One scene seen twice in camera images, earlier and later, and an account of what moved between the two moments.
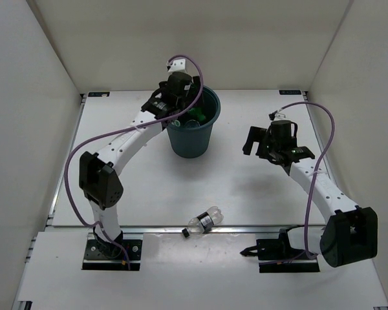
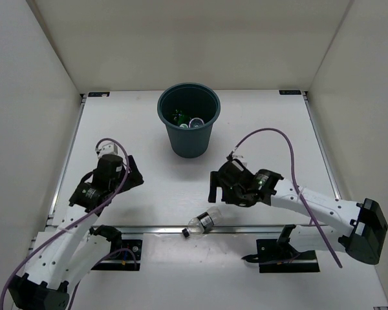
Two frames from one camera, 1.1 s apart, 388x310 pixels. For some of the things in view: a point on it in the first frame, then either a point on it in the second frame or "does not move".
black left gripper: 193,96 to 134,177
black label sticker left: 99,94 does not move
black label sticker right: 290,92 does not move
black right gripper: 255,135 to 216,182
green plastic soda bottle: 197,112 to 180,119
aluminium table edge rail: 217,228 does not move
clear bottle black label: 204,223 does not move
